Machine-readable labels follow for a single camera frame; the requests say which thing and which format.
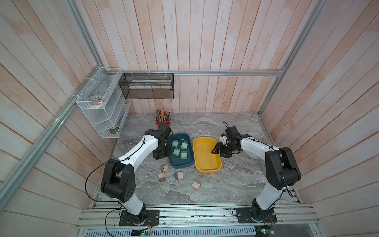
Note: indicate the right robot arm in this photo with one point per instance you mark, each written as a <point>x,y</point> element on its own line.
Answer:
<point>281,169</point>

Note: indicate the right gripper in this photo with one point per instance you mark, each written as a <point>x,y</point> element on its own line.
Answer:
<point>218,150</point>

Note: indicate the white wire shelf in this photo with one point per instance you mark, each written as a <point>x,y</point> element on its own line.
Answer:
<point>107,121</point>

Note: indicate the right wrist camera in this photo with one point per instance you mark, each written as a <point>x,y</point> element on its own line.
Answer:
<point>231,133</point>

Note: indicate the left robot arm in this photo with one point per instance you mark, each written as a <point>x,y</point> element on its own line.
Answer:
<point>118,181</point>

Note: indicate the pens in cup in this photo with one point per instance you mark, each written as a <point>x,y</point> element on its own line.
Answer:
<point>162,114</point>

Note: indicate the red pen cup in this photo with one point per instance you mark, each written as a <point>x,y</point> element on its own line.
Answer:
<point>165,122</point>

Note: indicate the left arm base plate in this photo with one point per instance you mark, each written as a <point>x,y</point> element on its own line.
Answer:
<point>145,218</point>

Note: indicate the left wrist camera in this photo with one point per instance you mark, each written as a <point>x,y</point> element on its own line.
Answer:
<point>162,132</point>

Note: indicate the pink plug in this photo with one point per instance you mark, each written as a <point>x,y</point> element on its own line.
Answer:
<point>196,184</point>
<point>162,177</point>
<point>166,168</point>
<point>179,175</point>

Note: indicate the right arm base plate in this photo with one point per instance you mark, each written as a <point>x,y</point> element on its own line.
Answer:
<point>254,215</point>

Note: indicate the green plug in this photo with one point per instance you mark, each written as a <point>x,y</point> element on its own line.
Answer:
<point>184,155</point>
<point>175,143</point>
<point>176,152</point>
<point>184,145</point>

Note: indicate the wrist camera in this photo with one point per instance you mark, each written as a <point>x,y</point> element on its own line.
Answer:
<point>231,133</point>
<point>162,132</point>

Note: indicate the teal storage box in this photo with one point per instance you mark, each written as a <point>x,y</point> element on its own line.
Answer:
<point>177,162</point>

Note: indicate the tape roll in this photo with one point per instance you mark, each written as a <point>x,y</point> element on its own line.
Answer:
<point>97,101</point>

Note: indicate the yellow storage box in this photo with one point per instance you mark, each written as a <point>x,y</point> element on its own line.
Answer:
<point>205,161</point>

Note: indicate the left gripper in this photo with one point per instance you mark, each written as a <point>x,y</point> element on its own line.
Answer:
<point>158,156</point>

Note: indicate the black mesh basket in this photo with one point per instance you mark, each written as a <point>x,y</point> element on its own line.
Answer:
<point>147,85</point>

